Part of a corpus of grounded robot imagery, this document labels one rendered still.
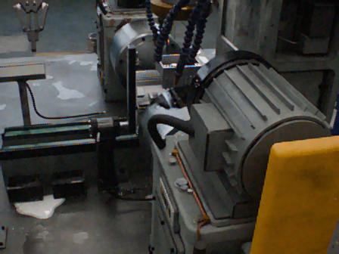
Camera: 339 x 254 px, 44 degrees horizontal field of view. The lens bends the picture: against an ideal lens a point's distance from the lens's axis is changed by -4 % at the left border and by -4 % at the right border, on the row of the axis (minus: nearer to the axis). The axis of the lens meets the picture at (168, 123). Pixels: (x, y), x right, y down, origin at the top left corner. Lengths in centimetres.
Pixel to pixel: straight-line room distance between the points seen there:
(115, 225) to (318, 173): 74
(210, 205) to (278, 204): 16
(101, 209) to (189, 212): 58
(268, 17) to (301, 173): 67
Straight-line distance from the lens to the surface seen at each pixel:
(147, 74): 131
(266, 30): 119
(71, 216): 126
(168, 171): 81
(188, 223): 70
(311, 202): 62
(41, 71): 151
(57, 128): 143
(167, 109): 104
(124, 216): 125
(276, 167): 56
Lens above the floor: 164
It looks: 30 degrees down
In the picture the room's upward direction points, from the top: 3 degrees clockwise
